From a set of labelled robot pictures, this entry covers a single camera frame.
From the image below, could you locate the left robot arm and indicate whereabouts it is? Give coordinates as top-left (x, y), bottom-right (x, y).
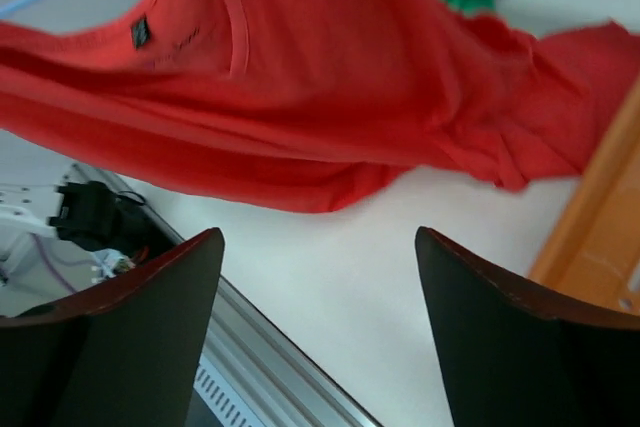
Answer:
top-left (1, 181), bottom-right (151, 294)

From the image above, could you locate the white slotted cable duct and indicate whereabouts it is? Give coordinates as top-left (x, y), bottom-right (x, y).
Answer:
top-left (193, 355), bottom-right (277, 426)

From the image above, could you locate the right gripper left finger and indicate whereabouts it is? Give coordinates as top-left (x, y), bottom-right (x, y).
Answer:
top-left (1, 228), bottom-right (224, 427)

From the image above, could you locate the orange plastic basket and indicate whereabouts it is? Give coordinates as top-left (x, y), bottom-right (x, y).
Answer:
top-left (529, 83), bottom-right (639, 315)

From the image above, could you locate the front aluminium rail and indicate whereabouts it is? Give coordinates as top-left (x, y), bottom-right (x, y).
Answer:
top-left (69, 161), bottom-right (386, 427)

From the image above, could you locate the red tank top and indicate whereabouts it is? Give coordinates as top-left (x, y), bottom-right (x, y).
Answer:
top-left (1, 0), bottom-right (639, 213)

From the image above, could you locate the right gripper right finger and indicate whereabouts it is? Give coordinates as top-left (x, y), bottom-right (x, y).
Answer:
top-left (415, 227), bottom-right (639, 426)

